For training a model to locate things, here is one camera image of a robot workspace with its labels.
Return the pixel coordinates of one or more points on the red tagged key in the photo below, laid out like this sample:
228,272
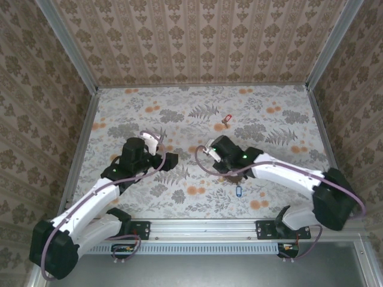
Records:
227,117

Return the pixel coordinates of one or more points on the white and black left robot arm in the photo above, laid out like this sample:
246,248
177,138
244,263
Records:
86,209

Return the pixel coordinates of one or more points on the grey metal sheet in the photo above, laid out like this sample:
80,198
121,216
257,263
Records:
194,269

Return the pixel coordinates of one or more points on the aluminium table edge rail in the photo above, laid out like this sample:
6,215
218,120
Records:
321,128
203,85
86,134

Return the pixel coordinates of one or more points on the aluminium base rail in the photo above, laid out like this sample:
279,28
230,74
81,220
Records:
203,230

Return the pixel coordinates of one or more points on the aluminium frame post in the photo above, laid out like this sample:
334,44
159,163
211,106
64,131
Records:
68,45
332,45

